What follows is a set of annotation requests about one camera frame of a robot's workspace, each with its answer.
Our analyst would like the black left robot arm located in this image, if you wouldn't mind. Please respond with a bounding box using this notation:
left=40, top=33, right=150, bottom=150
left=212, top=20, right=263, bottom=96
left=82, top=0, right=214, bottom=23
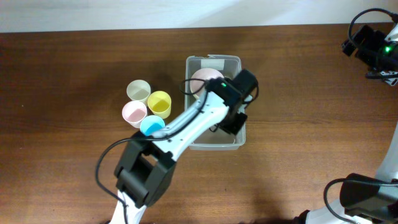
left=110, top=70, right=258, bottom=223

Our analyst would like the blue plastic cup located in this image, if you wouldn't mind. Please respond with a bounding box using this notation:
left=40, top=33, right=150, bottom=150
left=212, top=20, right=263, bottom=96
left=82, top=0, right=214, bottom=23
left=140, top=115, right=165, bottom=136

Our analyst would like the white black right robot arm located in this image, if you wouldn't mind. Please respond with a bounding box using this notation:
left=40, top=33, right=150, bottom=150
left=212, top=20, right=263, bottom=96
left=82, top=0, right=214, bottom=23
left=293, top=25, right=397, bottom=224

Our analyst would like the pink plastic cup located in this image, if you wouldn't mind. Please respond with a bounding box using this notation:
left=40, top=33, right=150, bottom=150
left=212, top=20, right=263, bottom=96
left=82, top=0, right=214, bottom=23
left=122, top=101, right=147, bottom=129

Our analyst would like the pink plastic bowl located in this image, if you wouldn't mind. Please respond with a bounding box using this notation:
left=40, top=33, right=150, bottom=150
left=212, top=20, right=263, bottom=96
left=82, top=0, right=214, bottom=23
left=190, top=68, right=224, bottom=99

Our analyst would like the cream plastic cup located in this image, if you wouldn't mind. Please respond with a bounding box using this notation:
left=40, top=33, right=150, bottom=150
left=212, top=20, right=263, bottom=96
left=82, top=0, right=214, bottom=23
left=126, top=80, right=151, bottom=105

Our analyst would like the yellow plastic cup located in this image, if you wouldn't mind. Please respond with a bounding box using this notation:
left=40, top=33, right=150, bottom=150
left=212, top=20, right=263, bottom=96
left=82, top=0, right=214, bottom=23
left=147, top=91, right=172, bottom=119

